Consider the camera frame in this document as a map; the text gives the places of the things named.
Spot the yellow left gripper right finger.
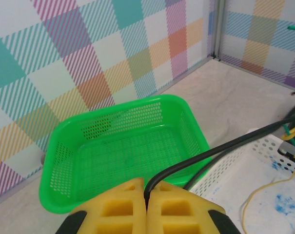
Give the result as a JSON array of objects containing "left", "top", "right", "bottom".
[{"left": 147, "top": 180, "right": 242, "bottom": 234}]

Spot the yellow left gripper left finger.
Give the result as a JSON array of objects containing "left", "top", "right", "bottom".
[{"left": 56, "top": 177, "right": 147, "bottom": 234}]

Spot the black electrical cable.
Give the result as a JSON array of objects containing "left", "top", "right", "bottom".
[{"left": 183, "top": 117, "right": 295, "bottom": 191}]

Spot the bundle of coloured cables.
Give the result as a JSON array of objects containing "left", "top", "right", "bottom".
[{"left": 143, "top": 113, "right": 295, "bottom": 199}]

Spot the yellow electrical cable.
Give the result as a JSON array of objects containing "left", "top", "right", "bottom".
[
  {"left": 281, "top": 120, "right": 295, "bottom": 142},
  {"left": 242, "top": 170, "right": 295, "bottom": 234}
]

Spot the white perforated plastic basket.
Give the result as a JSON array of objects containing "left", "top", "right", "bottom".
[{"left": 186, "top": 128, "right": 295, "bottom": 234}]

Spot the green plastic basket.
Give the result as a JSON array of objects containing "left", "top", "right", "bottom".
[{"left": 39, "top": 94, "right": 213, "bottom": 215}]

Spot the aluminium frame post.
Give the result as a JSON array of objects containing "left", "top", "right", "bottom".
[{"left": 208, "top": 0, "right": 227, "bottom": 61}]

